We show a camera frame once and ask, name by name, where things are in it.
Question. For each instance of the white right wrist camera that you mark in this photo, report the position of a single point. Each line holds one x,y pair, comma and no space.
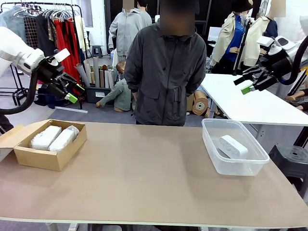
264,41

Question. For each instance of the white bar on floor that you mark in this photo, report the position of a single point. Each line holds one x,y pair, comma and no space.
72,110

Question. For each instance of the mannequin in beige coat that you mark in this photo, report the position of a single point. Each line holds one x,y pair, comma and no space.
231,36

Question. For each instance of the child mannequin in grey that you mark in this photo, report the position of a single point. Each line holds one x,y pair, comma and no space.
120,93

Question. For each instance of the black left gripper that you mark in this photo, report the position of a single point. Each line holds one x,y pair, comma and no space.
49,74

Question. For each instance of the light blue hanging garment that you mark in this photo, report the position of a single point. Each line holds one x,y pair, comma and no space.
14,21

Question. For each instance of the open brown cardboard box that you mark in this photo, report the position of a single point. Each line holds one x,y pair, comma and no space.
48,158

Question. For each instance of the tan cardboard tube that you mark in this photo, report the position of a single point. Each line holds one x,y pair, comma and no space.
87,68

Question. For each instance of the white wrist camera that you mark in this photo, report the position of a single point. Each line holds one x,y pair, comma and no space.
264,41
61,55

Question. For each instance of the dark blue fabric pile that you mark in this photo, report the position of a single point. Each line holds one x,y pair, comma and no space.
45,101

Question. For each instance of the white box on shelf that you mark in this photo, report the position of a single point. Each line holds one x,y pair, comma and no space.
214,33

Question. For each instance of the red hanging dress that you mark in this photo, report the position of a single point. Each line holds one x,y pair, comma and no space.
63,38

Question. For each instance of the clear plastic container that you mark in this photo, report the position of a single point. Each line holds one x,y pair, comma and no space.
240,168

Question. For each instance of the figure in grey hoodie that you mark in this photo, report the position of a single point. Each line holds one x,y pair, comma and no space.
125,29

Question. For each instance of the mannequin in cream vest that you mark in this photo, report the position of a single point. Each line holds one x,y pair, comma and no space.
260,31

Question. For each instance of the mannequin lying under table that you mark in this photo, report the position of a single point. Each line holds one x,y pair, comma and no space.
202,92

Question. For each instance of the brown cardboard tube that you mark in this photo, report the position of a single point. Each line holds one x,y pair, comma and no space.
102,78

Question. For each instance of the white side table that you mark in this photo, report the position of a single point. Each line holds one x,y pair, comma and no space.
240,108

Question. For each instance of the slanted grey paper roll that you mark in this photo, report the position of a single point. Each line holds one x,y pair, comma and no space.
83,75

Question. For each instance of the white computer case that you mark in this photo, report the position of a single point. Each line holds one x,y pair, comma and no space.
209,63

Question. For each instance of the cream hanging garment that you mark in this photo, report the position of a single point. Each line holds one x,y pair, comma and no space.
79,31

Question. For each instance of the person in black clothes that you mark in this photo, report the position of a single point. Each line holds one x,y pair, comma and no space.
4,122

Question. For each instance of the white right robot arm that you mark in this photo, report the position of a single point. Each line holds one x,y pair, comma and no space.
286,44

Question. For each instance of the black plastic stool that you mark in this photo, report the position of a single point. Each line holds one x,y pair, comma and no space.
291,156

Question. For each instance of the black metal clothes rack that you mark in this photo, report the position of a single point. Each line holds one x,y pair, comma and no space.
18,95

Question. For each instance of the big brown paper roll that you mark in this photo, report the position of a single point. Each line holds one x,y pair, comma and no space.
199,106

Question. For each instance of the dark bin of rolls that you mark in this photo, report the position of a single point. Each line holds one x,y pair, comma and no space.
92,95

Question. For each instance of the closed brown cardboard box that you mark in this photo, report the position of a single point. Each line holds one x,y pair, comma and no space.
190,103

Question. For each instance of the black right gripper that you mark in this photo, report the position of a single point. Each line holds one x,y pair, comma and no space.
278,69

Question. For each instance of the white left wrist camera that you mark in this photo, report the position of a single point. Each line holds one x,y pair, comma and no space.
61,55

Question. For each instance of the black hanging garment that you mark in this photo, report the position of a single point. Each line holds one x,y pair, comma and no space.
43,31

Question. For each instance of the checked hanging garment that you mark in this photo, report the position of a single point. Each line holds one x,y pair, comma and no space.
31,29

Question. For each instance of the black tripod stand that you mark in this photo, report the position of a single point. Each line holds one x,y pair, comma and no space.
243,43

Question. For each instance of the bubble-wrapped clock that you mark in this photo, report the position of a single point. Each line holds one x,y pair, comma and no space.
63,139
44,138

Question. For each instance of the tall grey paper roll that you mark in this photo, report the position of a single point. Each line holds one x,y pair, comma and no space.
96,72

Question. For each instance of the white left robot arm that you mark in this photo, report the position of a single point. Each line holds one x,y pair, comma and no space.
14,50

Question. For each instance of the bare mannequin legs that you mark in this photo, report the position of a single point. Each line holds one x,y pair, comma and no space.
296,97

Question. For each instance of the white unwrapped digital clock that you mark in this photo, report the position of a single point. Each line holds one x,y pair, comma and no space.
233,146

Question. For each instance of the grey plastic stool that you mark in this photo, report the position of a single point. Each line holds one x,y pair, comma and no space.
97,50

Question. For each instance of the person in grey jacket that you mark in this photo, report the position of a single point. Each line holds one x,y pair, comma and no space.
166,72

